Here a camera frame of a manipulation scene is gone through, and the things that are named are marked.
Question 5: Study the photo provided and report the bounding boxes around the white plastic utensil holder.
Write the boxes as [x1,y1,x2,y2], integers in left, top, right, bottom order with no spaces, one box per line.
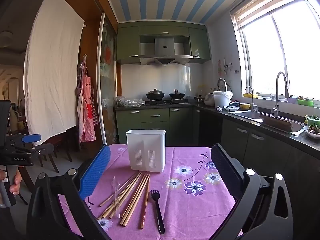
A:
[126,129,167,173]

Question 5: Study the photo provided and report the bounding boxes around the pink floral tablecloth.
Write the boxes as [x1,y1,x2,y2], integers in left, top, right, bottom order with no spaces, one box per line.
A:
[59,144,244,240]

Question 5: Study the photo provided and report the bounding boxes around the clear plastic bag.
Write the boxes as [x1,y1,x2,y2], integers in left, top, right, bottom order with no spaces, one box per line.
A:
[116,96,146,108]

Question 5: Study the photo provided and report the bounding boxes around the red checkered apron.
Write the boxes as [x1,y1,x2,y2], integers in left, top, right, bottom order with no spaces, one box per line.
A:
[76,55,100,143]

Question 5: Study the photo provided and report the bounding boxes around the black wok pan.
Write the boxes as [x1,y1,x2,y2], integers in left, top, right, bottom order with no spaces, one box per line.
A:
[169,89,186,100]

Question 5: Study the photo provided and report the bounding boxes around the white plastic bucket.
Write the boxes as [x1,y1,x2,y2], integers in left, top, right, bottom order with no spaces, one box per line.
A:
[213,91,233,108]

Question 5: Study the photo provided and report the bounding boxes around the black gas stove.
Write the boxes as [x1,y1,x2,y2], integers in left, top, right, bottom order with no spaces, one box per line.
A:
[145,99,192,106]

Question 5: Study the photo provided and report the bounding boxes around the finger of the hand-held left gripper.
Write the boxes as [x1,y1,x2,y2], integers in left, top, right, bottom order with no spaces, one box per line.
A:
[14,143,55,159]
[9,134,42,147]

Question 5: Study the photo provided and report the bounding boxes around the wooden board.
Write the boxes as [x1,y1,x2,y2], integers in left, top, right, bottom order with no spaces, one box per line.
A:
[259,114,293,132]

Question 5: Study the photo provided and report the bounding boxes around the black wok with lid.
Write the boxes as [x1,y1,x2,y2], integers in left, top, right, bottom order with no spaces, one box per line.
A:
[146,89,165,100]

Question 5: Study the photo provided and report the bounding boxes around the white rice cooker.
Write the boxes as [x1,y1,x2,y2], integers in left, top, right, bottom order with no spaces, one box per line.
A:
[204,78,228,107]

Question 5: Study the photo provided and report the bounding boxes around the sliding glass door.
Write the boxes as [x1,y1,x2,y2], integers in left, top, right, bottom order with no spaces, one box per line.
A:
[99,12,118,145]

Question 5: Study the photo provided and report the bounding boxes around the row of wall hooks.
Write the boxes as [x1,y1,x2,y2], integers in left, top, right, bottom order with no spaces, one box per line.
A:
[224,57,240,74]

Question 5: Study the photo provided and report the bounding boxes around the green base kitchen cabinets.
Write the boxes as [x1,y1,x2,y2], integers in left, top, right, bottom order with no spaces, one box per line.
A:
[115,105,320,205]

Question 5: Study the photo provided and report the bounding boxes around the white hanging sheet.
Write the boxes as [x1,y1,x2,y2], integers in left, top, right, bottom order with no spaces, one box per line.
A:
[23,0,85,146]

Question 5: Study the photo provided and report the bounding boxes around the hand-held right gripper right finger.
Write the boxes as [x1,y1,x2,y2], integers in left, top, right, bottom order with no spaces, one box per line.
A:
[209,144,294,240]

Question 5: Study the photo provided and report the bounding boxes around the window blind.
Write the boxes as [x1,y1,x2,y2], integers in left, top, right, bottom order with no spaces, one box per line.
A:
[229,0,304,32]

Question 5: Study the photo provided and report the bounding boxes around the dark stone countertop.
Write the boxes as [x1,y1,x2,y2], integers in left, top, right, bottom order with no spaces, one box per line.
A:
[115,100,320,153]

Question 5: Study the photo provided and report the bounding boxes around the steel range hood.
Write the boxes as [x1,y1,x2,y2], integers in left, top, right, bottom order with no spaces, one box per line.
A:
[139,37,194,67]

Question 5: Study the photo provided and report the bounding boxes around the dark wooden chair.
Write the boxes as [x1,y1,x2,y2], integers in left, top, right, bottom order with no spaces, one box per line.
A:
[37,130,73,173]

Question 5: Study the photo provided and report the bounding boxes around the plate of food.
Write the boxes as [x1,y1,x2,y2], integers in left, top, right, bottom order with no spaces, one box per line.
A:
[303,125,320,139]

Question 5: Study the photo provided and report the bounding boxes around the window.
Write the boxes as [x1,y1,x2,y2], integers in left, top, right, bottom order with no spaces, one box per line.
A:
[235,0,320,100]

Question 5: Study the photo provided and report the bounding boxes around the steel sink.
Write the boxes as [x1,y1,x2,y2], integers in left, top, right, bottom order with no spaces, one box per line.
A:
[230,110,305,135]

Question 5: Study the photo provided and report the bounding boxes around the person's left hand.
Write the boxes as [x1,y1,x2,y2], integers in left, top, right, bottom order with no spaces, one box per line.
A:
[0,167,22,196]

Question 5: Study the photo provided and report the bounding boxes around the tall steel faucet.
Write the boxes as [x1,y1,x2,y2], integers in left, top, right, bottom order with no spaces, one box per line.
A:
[272,71,290,118]

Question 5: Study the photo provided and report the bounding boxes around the green vegetable container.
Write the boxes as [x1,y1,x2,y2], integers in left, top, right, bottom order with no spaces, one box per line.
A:
[305,115,320,127]

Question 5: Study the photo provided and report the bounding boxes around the set of wooden chopsticks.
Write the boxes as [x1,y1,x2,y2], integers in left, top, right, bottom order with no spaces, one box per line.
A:
[97,172,151,229]

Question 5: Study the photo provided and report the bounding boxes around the green upper kitchen cabinets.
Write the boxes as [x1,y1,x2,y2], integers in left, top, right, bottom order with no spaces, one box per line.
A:
[116,21,212,65]

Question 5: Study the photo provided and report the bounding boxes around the small steel faucet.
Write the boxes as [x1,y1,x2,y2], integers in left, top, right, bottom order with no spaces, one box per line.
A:
[244,86,258,112]

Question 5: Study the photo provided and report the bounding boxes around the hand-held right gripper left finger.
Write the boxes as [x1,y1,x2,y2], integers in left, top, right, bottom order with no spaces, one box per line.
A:
[26,144,112,240]

